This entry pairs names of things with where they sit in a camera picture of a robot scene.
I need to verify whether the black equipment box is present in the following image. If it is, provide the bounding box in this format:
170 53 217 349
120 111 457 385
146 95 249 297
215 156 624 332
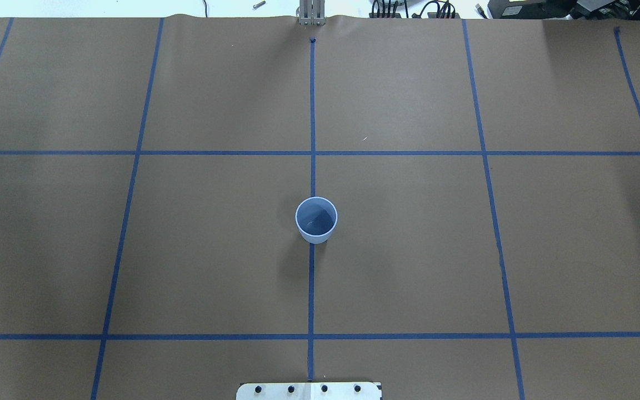
487 1 640 21

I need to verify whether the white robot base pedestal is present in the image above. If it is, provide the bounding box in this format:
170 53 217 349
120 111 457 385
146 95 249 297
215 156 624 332
236 382 383 399

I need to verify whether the aluminium frame post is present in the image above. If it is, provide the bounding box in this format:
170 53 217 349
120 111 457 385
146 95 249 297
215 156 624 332
297 0 327 26

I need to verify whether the black power strip with plugs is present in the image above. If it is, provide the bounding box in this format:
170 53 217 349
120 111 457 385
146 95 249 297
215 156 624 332
367 1 460 19

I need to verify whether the brown paper table cover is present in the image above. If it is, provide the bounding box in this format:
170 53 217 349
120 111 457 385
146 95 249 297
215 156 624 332
0 15 640 399

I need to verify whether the light blue plastic cup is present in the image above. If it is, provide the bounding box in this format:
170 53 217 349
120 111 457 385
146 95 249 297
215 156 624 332
294 197 339 245

